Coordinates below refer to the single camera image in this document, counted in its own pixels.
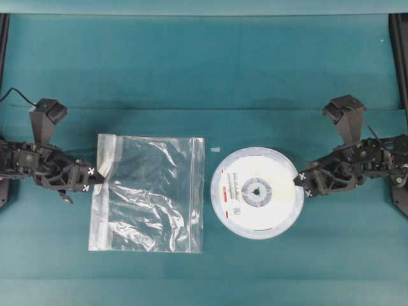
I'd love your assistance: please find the black camera cable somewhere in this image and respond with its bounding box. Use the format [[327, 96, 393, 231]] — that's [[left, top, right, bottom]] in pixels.
[[0, 87, 38, 106]]

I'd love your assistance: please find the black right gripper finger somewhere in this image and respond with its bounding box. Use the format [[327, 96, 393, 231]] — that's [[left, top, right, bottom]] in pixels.
[[293, 171, 309, 187], [303, 186, 314, 198]]

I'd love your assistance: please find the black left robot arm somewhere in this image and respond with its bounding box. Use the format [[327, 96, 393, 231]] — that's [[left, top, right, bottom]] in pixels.
[[1, 138, 105, 207]]

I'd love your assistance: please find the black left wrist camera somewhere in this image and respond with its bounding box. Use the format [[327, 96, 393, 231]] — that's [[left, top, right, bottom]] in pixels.
[[30, 98, 68, 150]]

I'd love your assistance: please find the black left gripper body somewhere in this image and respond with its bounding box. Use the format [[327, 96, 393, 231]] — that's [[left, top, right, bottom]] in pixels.
[[32, 150, 88, 193]]

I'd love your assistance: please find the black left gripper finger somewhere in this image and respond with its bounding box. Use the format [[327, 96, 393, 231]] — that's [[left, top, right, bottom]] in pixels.
[[81, 178, 105, 193], [83, 164, 105, 180]]

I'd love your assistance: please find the white component reel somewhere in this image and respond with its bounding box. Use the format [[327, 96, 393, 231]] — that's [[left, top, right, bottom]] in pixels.
[[210, 147, 304, 240]]

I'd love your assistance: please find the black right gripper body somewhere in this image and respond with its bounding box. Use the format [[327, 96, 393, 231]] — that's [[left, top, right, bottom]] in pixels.
[[304, 143, 367, 197]]

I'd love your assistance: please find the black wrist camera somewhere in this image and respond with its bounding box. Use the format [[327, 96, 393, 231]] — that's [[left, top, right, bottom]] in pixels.
[[323, 95, 366, 145], [30, 98, 68, 150]]

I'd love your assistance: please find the clear zip bag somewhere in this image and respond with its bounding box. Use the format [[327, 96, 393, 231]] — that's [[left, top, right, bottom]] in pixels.
[[88, 134, 205, 253]]

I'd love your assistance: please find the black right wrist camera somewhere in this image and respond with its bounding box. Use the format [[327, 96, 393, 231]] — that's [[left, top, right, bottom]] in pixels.
[[323, 95, 366, 145]]

